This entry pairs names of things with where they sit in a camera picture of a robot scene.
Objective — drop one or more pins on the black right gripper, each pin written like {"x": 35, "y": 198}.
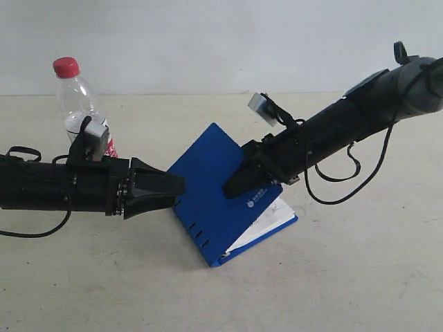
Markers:
{"x": 275, "y": 158}

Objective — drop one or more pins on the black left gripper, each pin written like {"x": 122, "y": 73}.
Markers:
{"x": 100, "y": 186}

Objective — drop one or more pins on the blue ring binder notebook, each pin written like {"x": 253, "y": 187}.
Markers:
{"x": 222, "y": 228}

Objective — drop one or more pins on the clear bottle red cap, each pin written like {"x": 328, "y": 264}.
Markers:
{"x": 76, "y": 101}

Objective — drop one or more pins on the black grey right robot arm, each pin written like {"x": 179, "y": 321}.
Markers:
{"x": 381, "y": 100}

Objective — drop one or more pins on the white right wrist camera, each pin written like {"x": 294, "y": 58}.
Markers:
{"x": 260, "y": 104}

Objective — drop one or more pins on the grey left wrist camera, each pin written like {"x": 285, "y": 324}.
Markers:
{"x": 90, "y": 144}

